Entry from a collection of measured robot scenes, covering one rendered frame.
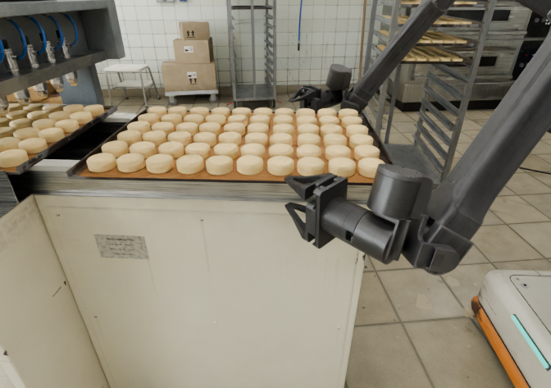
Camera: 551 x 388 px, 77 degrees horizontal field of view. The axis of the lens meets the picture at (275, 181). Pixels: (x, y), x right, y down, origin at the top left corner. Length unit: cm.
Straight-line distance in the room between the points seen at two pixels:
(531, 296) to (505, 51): 331
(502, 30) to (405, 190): 405
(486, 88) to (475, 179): 412
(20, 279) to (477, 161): 83
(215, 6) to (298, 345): 412
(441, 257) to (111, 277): 71
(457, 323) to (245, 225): 119
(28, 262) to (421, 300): 146
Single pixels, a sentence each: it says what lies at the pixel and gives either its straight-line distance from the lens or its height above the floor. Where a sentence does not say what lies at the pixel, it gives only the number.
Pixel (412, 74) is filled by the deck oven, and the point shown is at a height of 43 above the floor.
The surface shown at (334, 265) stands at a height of 68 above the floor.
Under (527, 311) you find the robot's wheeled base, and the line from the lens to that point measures 147.
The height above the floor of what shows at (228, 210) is 81.
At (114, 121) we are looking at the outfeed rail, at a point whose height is 89.
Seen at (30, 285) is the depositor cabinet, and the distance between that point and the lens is 89.
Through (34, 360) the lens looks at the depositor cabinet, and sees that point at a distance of 96.
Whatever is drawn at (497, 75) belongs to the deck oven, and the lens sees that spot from 453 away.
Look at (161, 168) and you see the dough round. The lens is 67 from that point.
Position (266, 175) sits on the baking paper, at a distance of 63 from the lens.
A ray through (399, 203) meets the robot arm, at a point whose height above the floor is 97.
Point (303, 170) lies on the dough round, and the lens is 62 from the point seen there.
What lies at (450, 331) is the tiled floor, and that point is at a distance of 167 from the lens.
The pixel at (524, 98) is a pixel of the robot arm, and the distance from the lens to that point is 52.
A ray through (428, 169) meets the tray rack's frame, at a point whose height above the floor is 15.
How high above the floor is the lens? 120
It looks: 29 degrees down
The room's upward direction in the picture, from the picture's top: straight up
